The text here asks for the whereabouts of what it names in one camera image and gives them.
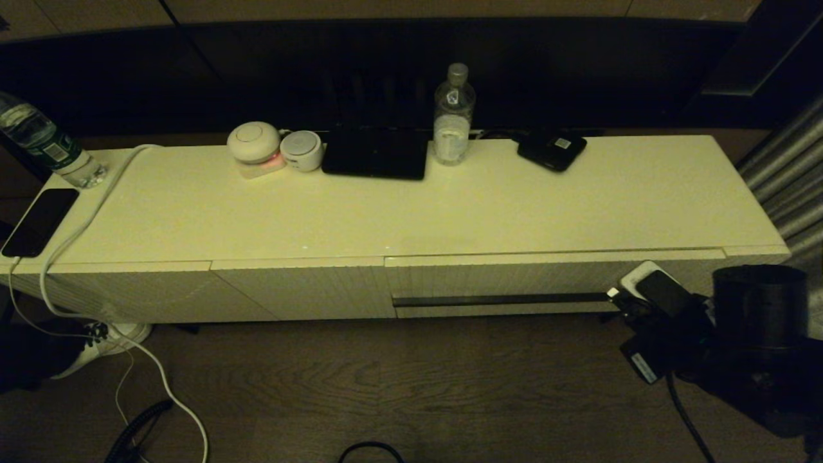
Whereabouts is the black smartphone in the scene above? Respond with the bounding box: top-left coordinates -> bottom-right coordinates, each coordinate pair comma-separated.
1,188 -> 80,259

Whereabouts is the small white round speaker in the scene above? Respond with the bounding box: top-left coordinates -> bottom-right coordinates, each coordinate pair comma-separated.
280,131 -> 324,173

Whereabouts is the small black router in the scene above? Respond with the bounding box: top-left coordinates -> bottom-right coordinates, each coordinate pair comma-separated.
518,131 -> 588,172

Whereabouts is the grey curtain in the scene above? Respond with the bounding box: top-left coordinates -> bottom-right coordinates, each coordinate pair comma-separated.
736,93 -> 823,341

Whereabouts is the white low cabinet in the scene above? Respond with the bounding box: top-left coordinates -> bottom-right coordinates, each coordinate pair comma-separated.
0,134 -> 790,324

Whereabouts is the black flat set-top box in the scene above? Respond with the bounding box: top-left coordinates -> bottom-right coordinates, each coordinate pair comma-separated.
321,127 -> 429,181

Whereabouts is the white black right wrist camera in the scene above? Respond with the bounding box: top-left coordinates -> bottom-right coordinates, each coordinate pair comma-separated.
608,260 -> 694,317

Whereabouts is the clear water bottle grey cap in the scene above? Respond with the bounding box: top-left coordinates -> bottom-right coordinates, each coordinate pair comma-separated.
432,62 -> 477,167

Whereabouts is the thin white charging cable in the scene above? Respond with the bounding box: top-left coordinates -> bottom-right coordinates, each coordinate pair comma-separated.
6,256 -> 149,463

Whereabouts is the black coiled cable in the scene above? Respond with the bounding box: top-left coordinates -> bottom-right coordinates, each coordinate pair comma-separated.
105,400 -> 176,463

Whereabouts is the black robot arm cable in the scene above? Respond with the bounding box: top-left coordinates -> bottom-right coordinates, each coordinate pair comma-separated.
665,373 -> 718,463

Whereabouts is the black looped floor cable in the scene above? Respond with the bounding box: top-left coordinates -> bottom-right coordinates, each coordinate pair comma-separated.
338,441 -> 404,463

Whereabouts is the white drawer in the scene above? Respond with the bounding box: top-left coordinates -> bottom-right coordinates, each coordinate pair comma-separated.
384,248 -> 727,320

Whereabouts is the water bottle green label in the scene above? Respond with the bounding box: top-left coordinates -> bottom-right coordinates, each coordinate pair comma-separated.
0,91 -> 109,190

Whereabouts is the thick white power cord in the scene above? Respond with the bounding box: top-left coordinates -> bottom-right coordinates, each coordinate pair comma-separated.
40,144 -> 210,463

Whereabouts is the large white round lamp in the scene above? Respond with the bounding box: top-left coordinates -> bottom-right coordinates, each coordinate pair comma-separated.
226,121 -> 287,180

